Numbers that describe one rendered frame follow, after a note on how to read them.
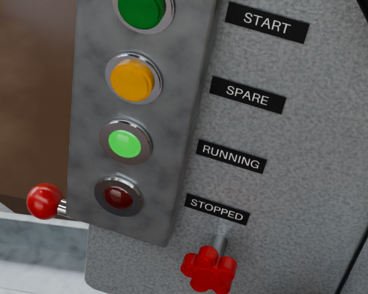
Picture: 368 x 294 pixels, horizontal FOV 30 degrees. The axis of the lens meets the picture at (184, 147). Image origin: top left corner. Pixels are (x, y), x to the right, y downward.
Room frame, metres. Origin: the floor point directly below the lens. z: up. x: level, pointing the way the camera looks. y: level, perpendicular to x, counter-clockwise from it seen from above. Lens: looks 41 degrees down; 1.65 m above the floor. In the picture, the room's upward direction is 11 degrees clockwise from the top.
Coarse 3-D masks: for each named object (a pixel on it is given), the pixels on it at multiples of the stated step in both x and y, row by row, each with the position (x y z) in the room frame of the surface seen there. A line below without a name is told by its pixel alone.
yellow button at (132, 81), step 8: (120, 64) 0.33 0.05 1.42; (128, 64) 0.33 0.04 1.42; (136, 64) 0.33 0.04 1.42; (112, 72) 0.33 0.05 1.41; (120, 72) 0.33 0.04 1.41; (128, 72) 0.33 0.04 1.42; (136, 72) 0.32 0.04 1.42; (144, 72) 0.33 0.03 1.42; (112, 80) 0.33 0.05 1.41; (120, 80) 0.33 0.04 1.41; (128, 80) 0.33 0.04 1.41; (136, 80) 0.32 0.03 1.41; (144, 80) 0.32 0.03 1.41; (152, 80) 0.33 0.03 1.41; (120, 88) 0.33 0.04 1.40; (128, 88) 0.33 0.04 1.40; (136, 88) 0.32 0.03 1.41; (144, 88) 0.32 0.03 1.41; (152, 88) 0.33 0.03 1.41; (128, 96) 0.32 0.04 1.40; (136, 96) 0.32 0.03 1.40; (144, 96) 0.33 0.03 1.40
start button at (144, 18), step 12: (120, 0) 0.33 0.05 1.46; (132, 0) 0.33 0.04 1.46; (144, 0) 0.32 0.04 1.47; (156, 0) 0.33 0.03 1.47; (120, 12) 0.33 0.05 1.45; (132, 12) 0.33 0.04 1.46; (144, 12) 0.32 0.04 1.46; (156, 12) 0.32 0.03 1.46; (132, 24) 0.33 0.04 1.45; (144, 24) 0.32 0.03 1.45; (156, 24) 0.33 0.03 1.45
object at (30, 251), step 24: (0, 216) 0.54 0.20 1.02; (24, 216) 0.54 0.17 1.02; (0, 240) 0.54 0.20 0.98; (24, 240) 0.53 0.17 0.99; (48, 240) 0.53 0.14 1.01; (72, 240) 0.52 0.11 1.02; (0, 264) 0.50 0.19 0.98; (24, 264) 0.50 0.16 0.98; (48, 264) 0.50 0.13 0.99; (72, 264) 0.50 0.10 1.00; (0, 288) 0.43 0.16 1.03; (24, 288) 0.46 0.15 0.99; (48, 288) 0.47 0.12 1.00; (72, 288) 0.47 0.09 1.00
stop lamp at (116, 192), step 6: (108, 192) 0.33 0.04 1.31; (114, 192) 0.33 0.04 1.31; (120, 192) 0.33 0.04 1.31; (126, 192) 0.33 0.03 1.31; (108, 198) 0.33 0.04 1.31; (114, 198) 0.33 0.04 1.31; (120, 198) 0.33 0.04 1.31; (126, 198) 0.33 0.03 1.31; (108, 204) 0.33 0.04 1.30; (114, 204) 0.33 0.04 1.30; (120, 204) 0.33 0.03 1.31; (126, 204) 0.33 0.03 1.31; (132, 204) 0.33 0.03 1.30; (120, 210) 0.33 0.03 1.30
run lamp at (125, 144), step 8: (112, 136) 0.33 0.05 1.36; (120, 136) 0.33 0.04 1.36; (128, 136) 0.33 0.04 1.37; (112, 144) 0.33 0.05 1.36; (120, 144) 0.33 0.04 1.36; (128, 144) 0.33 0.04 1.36; (136, 144) 0.33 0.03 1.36; (120, 152) 0.33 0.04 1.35; (128, 152) 0.33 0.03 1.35; (136, 152) 0.33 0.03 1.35
